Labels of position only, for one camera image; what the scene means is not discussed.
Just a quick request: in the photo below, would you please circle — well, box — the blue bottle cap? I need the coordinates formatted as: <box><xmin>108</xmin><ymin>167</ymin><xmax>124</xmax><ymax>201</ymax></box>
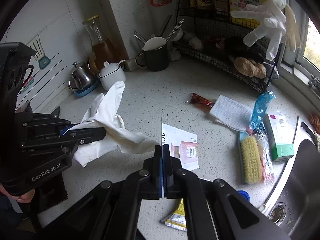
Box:
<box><xmin>238</xmin><ymin>190</ymin><xmax>250</xmax><ymax>202</ymax></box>

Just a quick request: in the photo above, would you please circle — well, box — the white paper card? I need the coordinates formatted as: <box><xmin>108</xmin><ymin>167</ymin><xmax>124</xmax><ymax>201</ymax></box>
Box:
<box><xmin>161</xmin><ymin>123</ymin><xmax>199</xmax><ymax>171</ymax></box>

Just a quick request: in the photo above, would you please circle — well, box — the white green medicine box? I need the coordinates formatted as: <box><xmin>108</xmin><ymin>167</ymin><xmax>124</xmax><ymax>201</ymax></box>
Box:
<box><xmin>264</xmin><ymin>112</ymin><xmax>295</xmax><ymax>161</ymax></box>

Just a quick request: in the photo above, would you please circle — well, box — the steel wool scrubber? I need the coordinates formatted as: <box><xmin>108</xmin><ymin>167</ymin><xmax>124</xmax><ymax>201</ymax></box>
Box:
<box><xmin>308</xmin><ymin>75</ymin><xmax>320</xmax><ymax>92</ymax></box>

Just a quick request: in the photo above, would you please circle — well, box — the white dotted wipe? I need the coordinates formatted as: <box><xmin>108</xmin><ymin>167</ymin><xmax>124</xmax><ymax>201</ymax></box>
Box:
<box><xmin>209</xmin><ymin>95</ymin><xmax>252</xmax><ymax>132</ymax></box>

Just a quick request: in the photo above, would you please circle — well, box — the translucent rubber glove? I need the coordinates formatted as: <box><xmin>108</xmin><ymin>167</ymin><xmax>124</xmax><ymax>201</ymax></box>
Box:
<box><xmin>231</xmin><ymin>0</ymin><xmax>286</xmax><ymax>61</ymax></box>

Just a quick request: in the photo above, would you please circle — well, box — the blue foil snack wrapper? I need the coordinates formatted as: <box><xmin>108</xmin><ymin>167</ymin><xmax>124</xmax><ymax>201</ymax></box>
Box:
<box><xmin>248</xmin><ymin>91</ymin><xmax>275</xmax><ymax>183</ymax></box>

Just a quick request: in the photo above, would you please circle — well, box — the glass oil bottle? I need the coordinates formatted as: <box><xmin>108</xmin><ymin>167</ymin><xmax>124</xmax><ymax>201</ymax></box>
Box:
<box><xmin>82</xmin><ymin>15</ymin><xmax>121</xmax><ymax>70</ymax></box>

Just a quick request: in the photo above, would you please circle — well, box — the black utensil holder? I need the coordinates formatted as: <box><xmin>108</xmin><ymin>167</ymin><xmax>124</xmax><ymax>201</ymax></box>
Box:
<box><xmin>135</xmin><ymin>37</ymin><xmax>170</xmax><ymax>72</ymax></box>

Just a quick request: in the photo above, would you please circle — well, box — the black wire rack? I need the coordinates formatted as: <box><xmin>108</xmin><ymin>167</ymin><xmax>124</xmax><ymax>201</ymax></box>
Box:
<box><xmin>173</xmin><ymin>0</ymin><xmax>278</xmax><ymax>93</ymax></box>

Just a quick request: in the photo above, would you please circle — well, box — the ginger root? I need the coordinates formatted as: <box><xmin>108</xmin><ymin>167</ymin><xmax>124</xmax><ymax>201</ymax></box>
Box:
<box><xmin>234</xmin><ymin>57</ymin><xmax>266</xmax><ymax>79</ymax></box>

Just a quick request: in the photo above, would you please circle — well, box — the white sugar jar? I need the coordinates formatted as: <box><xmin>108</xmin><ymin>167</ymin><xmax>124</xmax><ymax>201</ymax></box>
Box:
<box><xmin>99</xmin><ymin>60</ymin><xmax>126</xmax><ymax>90</ymax></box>

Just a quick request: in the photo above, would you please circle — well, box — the stainless steel sink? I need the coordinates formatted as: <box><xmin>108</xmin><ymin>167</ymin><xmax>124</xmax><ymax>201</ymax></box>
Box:
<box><xmin>262</xmin><ymin>116</ymin><xmax>320</xmax><ymax>239</ymax></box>

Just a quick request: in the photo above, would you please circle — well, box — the person left hand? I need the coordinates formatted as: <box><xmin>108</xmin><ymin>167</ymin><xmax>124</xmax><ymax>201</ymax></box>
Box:
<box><xmin>0</xmin><ymin>183</ymin><xmax>36</xmax><ymax>204</ymax></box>

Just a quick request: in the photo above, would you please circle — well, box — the small steel teapot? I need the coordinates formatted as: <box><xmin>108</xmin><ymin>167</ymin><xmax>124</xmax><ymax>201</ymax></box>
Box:
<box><xmin>68</xmin><ymin>61</ymin><xmax>97</xmax><ymax>92</ymax></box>

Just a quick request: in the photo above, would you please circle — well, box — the yellow sauce packet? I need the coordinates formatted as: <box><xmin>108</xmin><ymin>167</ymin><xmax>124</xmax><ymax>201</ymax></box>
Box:
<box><xmin>161</xmin><ymin>199</ymin><xmax>187</xmax><ymax>232</ymax></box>

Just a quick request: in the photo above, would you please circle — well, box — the orange dish rag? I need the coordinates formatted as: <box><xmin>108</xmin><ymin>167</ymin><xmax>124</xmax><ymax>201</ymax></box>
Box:
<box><xmin>309</xmin><ymin>113</ymin><xmax>320</xmax><ymax>133</ymax></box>

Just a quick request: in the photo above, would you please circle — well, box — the red snack wrapper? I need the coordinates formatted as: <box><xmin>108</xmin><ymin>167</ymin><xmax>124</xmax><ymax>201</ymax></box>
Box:
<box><xmin>190</xmin><ymin>93</ymin><xmax>214</xmax><ymax>109</ymax></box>

